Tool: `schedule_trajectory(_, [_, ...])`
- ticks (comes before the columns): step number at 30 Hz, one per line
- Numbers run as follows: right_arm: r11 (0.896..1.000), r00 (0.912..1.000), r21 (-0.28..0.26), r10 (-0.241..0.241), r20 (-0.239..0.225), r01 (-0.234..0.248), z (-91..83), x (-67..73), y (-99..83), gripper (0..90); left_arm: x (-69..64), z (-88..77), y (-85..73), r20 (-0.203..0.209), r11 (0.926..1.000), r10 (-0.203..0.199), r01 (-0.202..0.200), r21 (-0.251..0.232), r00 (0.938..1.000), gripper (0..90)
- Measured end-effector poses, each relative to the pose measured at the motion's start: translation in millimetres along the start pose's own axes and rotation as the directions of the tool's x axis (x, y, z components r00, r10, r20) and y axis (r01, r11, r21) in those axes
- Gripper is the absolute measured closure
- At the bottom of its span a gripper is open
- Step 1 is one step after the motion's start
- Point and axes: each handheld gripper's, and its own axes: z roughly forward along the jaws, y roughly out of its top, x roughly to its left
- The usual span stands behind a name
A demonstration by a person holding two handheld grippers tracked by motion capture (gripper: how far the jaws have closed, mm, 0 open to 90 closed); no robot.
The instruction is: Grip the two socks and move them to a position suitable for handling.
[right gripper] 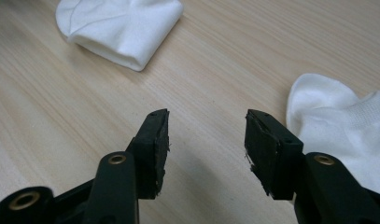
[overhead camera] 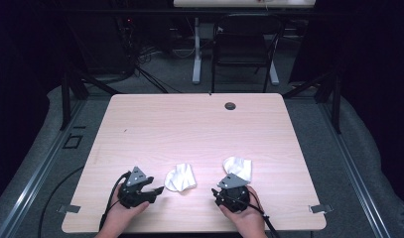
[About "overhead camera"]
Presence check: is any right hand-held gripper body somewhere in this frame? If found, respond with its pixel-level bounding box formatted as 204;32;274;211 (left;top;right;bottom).
216;173;251;213

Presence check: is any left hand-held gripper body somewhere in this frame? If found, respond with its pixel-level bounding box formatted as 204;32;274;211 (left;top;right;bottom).
117;166;157;209

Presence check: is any white sock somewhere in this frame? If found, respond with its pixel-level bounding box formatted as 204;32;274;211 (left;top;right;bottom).
164;163;198;193
222;156;253;183

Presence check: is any person's left hand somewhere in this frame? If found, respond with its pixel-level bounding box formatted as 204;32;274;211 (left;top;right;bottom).
101;193;151;234

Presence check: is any person's right hand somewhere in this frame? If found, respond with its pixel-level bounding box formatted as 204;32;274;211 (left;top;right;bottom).
218;184;265;234

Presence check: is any black tape square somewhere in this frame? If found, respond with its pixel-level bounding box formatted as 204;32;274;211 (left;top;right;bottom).
62;133;84;150

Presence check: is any black metal stand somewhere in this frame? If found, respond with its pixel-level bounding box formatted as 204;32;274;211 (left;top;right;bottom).
59;70;123;131
282;70;342;135

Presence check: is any white desk leg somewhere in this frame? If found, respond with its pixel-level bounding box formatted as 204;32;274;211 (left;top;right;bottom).
269;60;280;86
192;17;202;85

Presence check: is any black folding chair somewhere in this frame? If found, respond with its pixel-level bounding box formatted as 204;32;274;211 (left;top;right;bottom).
210;13;287;94

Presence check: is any black equipment cabinet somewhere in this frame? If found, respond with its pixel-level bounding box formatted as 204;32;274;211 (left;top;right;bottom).
66;13;137;75

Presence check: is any dark curtain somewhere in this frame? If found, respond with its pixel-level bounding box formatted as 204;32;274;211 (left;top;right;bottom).
289;0;404;207
0;0;64;207

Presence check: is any white desk top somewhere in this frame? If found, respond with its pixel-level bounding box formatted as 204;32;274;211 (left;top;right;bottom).
173;0;317;9

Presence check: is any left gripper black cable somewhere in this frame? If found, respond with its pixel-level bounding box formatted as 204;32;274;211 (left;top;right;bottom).
98;171;132;232

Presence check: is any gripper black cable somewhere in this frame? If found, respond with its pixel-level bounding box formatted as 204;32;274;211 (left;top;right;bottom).
98;171;132;232
247;189;281;238

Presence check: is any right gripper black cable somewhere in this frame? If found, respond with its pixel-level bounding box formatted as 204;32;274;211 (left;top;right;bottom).
247;189;281;238

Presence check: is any grey metal table bracket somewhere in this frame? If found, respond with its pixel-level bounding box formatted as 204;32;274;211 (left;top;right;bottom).
57;204;81;214
309;203;335;214

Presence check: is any black floor cable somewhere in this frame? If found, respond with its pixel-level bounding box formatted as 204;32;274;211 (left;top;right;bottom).
38;166;85;238

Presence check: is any aluminium floor rail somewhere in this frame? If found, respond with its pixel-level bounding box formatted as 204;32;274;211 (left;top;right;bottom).
320;101;393;238
0;98;88;238

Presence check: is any black cable bundle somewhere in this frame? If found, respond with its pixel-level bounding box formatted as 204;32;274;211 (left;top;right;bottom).
134;63;183;94

